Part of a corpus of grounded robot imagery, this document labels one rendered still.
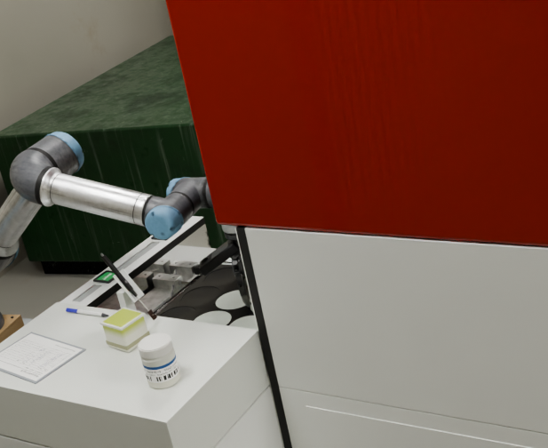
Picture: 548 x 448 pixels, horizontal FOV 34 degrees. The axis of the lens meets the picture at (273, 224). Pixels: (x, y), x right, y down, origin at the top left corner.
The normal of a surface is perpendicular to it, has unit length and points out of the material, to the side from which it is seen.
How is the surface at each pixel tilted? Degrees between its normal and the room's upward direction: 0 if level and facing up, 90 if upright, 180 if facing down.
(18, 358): 0
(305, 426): 90
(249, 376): 90
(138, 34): 90
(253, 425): 90
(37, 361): 0
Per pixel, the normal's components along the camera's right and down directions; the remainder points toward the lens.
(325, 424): -0.50, 0.43
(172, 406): -0.18, -0.90
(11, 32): 0.91, -0.01
